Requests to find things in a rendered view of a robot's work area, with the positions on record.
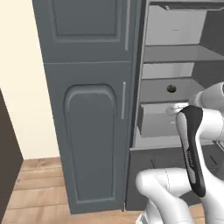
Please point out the grey fridge crisper drawer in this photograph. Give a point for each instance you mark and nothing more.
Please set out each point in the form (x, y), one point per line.
(157, 125)

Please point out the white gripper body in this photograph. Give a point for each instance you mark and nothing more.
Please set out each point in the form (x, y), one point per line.
(176, 109)

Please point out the grey open fridge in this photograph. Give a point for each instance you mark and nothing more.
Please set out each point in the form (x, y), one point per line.
(175, 29)

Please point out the dark brown cabinet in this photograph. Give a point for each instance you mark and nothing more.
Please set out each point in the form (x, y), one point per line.
(8, 163)

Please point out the grey arched-panel cupboard door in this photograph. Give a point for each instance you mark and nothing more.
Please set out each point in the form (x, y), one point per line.
(90, 140)

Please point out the dark grey fridge bottom drawer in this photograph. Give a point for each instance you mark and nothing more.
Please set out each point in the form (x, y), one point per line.
(145, 175)

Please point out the grey fridge shelf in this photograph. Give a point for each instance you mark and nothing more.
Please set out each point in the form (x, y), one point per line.
(178, 53)
(154, 90)

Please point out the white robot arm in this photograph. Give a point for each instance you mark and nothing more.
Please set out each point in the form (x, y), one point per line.
(163, 186)

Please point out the grey square-panel cupboard door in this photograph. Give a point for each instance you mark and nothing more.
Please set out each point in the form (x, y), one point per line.
(84, 29)

